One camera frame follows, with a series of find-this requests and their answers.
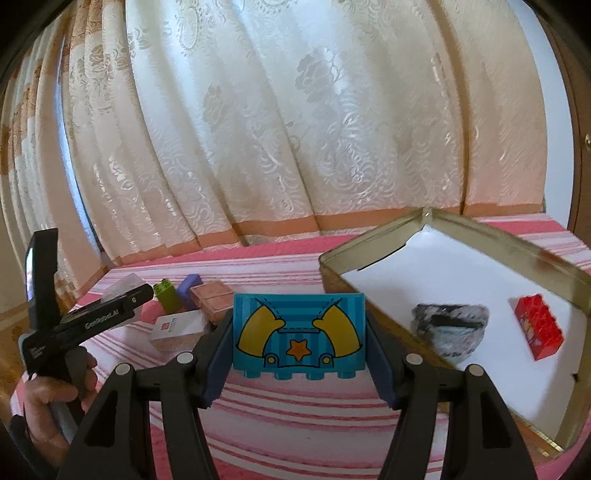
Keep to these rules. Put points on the red toy brick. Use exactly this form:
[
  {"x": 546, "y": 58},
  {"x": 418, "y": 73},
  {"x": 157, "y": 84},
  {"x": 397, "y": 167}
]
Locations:
[{"x": 535, "y": 327}]

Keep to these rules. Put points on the white box with cork base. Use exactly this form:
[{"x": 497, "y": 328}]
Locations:
[{"x": 178, "y": 325}]

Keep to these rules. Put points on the pink striped bed sheet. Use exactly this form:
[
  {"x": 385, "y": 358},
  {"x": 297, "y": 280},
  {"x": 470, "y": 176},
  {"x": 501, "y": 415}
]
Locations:
[{"x": 286, "y": 415}]

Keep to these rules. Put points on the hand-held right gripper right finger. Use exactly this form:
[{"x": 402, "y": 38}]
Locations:
[{"x": 381, "y": 364}]

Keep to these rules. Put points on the green toy brick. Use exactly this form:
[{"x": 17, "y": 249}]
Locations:
[{"x": 166, "y": 297}]

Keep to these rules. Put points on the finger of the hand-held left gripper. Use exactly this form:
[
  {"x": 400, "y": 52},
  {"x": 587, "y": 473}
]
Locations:
[{"x": 106, "y": 316}]

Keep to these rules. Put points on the blue printed toy block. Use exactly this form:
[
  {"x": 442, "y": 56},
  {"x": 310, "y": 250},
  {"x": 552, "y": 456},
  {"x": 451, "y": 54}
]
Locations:
[{"x": 300, "y": 332}]

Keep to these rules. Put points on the white charger plug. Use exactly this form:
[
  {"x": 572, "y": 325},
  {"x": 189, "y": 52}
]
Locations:
[{"x": 122, "y": 286}]

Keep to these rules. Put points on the cream patterned curtain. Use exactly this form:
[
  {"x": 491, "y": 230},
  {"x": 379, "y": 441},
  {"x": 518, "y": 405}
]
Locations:
[{"x": 277, "y": 115}]

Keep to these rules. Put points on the person's left hand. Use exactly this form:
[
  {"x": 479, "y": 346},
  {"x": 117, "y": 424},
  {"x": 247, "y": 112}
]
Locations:
[{"x": 41, "y": 397}]

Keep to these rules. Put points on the gold metal tin box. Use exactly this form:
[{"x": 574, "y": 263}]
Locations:
[{"x": 351, "y": 258}]

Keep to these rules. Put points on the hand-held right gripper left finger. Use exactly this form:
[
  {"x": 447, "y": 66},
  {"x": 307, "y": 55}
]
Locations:
[{"x": 217, "y": 353}]

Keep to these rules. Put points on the pink rectangular box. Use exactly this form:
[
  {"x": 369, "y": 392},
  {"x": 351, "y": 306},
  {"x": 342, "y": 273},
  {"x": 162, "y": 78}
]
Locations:
[{"x": 212, "y": 300}]

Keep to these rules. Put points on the brown wooden door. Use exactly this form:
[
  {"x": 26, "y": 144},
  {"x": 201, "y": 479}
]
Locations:
[{"x": 582, "y": 184}]

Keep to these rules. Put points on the purple block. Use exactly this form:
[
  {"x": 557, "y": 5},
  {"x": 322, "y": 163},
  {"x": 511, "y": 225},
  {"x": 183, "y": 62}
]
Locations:
[{"x": 188, "y": 288}]

